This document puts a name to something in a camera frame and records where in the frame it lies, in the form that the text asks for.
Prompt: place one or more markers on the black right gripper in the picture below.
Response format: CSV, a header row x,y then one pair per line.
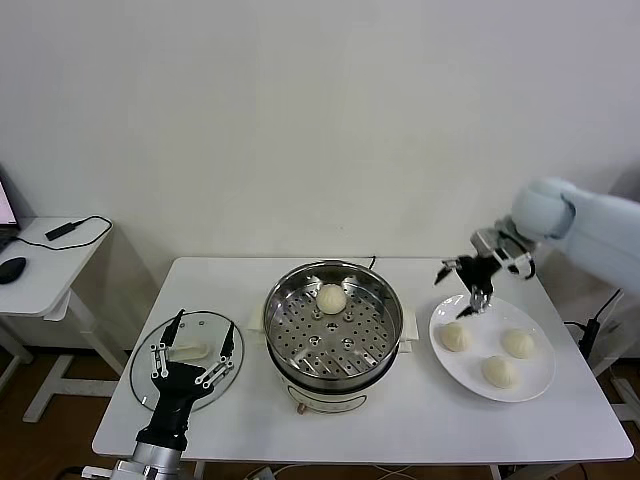
x,y
480,270

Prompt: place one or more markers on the white stand foot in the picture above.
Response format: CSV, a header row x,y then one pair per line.
x,y
627,400

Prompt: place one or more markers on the open laptop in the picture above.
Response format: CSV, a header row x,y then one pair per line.
x,y
5,200

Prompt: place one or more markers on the black computer mouse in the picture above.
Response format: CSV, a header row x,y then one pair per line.
x,y
11,270

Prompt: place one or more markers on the round glass lid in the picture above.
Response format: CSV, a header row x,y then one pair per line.
x,y
210,325

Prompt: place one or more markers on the white side table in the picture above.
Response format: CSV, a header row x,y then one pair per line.
x,y
40,280

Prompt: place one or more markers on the white round plate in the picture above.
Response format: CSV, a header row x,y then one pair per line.
x,y
530,380

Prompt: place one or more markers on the steel perforated steamer pot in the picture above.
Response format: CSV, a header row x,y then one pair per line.
x,y
360,340

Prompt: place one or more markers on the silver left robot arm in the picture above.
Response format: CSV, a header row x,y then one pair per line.
x,y
150,460

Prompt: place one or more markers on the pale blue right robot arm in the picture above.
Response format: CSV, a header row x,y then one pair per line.
x,y
600,225

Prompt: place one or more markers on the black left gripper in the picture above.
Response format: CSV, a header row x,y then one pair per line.
x,y
175,395

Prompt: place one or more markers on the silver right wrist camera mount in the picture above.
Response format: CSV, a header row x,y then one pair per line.
x,y
492,239

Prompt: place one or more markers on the white steamed baozi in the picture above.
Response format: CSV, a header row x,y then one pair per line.
x,y
330,299
518,343
456,336
498,371

